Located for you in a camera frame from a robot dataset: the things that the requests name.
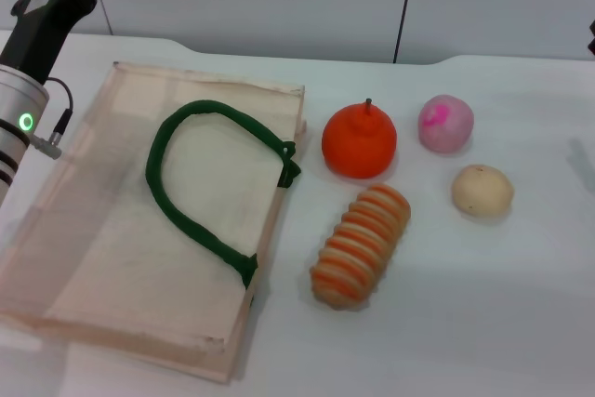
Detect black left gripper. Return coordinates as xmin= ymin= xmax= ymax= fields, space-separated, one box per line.
xmin=0 ymin=0 xmax=116 ymax=87

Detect pink peach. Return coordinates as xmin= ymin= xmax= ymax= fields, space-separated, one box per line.
xmin=417 ymin=93 xmax=476 ymax=155

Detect cream canvas handbag green handles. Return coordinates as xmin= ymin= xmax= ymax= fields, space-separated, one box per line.
xmin=0 ymin=60 xmax=309 ymax=385

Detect beige round potato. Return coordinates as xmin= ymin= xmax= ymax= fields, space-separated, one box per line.
xmin=451 ymin=164 xmax=516 ymax=218

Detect orange pear-shaped fruit with stem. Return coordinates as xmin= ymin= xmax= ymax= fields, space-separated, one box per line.
xmin=321 ymin=97 xmax=399 ymax=180

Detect orange striped bread roll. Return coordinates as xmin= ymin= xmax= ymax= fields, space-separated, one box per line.
xmin=309 ymin=182 xmax=413 ymax=311

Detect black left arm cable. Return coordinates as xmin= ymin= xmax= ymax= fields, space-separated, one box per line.
xmin=28 ymin=77 xmax=76 ymax=161

